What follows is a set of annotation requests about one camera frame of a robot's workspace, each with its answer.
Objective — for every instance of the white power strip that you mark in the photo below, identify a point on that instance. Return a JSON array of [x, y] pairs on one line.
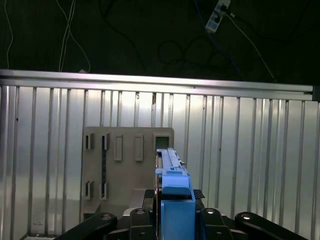
[[216, 17]]

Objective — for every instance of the hard disk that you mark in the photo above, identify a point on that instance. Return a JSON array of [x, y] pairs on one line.
[[176, 185]]

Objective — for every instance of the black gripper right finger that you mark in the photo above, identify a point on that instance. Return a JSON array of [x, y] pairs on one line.
[[212, 225]]

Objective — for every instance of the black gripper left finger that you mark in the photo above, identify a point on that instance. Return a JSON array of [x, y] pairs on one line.
[[140, 225]]

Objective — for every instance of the grey parts rack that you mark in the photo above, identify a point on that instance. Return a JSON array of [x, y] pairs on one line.
[[127, 172]]

